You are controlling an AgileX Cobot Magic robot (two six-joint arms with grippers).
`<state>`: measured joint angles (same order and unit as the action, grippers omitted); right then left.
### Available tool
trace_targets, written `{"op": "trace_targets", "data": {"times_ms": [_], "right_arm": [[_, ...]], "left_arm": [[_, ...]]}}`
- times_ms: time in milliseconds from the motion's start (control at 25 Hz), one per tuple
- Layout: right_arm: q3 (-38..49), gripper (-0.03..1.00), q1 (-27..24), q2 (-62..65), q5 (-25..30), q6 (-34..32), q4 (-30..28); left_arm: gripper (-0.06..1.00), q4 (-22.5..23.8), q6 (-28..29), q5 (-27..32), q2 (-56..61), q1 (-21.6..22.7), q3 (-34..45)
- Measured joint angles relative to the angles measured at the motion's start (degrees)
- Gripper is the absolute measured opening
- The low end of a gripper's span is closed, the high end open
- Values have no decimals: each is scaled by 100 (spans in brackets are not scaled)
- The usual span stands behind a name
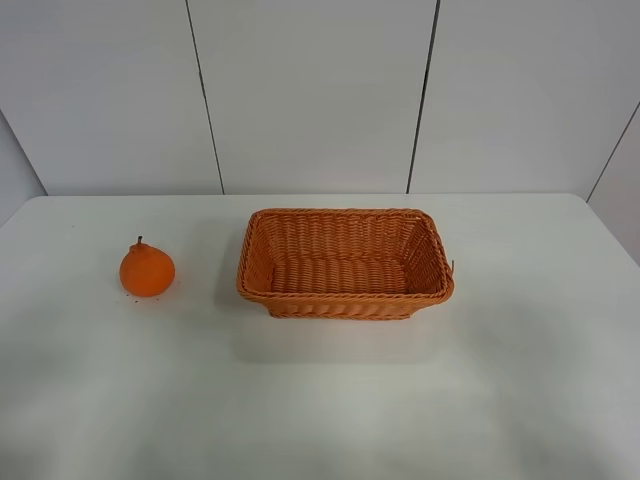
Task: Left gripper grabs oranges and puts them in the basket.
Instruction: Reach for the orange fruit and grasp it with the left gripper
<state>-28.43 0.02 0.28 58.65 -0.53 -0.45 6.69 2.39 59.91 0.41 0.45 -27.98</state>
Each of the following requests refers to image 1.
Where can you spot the orange with stem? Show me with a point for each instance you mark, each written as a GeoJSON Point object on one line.
{"type": "Point", "coordinates": [146, 271]}

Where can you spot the orange wicker basket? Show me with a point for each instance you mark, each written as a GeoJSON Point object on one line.
{"type": "Point", "coordinates": [362, 264]}

